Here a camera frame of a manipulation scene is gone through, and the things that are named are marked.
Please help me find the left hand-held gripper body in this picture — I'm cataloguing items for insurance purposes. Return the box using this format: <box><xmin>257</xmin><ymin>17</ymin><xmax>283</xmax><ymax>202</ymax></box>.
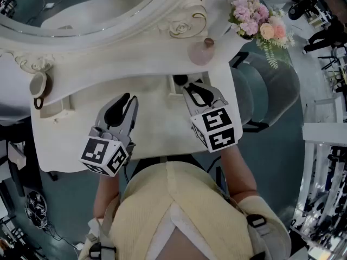
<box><xmin>79</xmin><ymin>126</ymin><xmax>136</xmax><ymax>177</ymax></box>

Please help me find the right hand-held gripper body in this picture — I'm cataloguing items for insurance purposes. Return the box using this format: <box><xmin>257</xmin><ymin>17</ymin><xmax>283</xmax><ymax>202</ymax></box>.
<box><xmin>190</xmin><ymin>103</ymin><xmax>235</xmax><ymax>154</ymax></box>

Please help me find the white dressing table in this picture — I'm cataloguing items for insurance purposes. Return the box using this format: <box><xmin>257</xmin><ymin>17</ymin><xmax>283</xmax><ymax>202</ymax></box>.
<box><xmin>0</xmin><ymin>0</ymin><xmax>243</xmax><ymax>173</ymax></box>

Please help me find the round black three-section container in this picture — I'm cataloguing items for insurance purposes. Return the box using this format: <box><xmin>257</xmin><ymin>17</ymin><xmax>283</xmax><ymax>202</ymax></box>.
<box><xmin>173</xmin><ymin>74</ymin><xmax>189</xmax><ymax>86</ymax></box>

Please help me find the small white drawer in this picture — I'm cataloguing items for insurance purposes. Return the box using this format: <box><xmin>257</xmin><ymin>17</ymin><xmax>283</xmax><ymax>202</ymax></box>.
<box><xmin>39</xmin><ymin>95</ymin><xmax>74</xmax><ymax>124</ymax></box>
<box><xmin>165</xmin><ymin>71</ymin><xmax>211</xmax><ymax>96</ymax></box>

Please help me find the pink round perfume bottle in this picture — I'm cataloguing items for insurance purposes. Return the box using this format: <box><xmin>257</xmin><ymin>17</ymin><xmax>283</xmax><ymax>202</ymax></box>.
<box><xmin>188</xmin><ymin>37</ymin><xmax>216</xmax><ymax>66</ymax></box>

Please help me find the person's right forearm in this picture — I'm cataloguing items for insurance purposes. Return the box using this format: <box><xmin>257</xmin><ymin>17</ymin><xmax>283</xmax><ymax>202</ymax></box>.
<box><xmin>221</xmin><ymin>145</ymin><xmax>258</xmax><ymax>197</ymax></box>

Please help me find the person's left forearm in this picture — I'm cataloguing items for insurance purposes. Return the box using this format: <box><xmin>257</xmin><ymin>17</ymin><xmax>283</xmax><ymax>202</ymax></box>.
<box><xmin>93</xmin><ymin>172</ymin><xmax>121</xmax><ymax>222</ymax></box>

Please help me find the teal upholstered chair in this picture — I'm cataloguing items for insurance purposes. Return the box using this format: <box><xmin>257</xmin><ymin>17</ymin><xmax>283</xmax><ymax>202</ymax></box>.
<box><xmin>229</xmin><ymin>51</ymin><xmax>301</xmax><ymax>134</ymax></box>

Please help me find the black office chair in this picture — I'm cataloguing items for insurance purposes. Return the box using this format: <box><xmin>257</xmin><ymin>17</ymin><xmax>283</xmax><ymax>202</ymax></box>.
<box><xmin>0</xmin><ymin>118</ymin><xmax>43</xmax><ymax>197</ymax></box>

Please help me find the brown and white mug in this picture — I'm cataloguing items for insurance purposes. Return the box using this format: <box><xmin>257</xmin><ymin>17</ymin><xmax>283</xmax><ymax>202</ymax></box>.
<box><xmin>29</xmin><ymin>70</ymin><xmax>54</xmax><ymax>110</ymax></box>

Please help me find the grey flat box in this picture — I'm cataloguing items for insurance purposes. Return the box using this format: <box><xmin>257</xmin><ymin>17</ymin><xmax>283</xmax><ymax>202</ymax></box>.
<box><xmin>7</xmin><ymin>142</ymin><xmax>27</xmax><ymax>170</ymax></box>

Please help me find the black and white gear bundle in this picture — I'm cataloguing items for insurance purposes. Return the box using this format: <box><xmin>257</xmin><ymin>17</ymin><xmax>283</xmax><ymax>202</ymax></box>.
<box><xmin>24</xmin><ymin>190</ymin><xmax>49</xmax><ymax>229</ymax></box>

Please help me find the person's yellow top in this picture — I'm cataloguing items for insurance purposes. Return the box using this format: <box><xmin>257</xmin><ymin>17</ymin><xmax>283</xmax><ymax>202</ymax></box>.
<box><xmin>78</xmin><ymin>161</ymin><xmax>292</xmax><ymax>260</ymax></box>

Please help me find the pink flower bouquet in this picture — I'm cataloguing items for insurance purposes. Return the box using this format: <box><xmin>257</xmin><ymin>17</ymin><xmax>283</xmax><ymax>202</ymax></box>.
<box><xmin>227</xmin><ymin>0</ymin><xmax>296</xmax><ymax>70</ymax></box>

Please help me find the white display shelf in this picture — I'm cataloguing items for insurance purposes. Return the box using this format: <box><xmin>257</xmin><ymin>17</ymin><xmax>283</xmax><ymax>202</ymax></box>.
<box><xmin>290</xmin><ymin>96</ymin><xmax>347</xmax><ymax>260</ymax></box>

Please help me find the person's white undershirt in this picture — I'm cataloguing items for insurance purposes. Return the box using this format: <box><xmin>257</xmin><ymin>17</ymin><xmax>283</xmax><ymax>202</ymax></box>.
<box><xmin>154</xmin><ymin>204</ymin><xmax>204</xmax><ymax>260</ymax></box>

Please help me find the oval white-framed mirror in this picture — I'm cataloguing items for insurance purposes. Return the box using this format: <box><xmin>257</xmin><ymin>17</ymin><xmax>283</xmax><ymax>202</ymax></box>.
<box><xmin>0</xmin><ymin>0</ymin><xmax>209</xmax><ymax>42</ymax></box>

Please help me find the grey harness strap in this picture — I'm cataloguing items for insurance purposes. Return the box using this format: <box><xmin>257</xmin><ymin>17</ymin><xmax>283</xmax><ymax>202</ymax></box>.
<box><xmin>85</xmin><ymin>218</ymin><xmax>117</xmax><ymax>260</ymax></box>
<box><xmin>246</xmin><ymin>214</ymin><xmax>272</xmax><ymax>238</ymax></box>

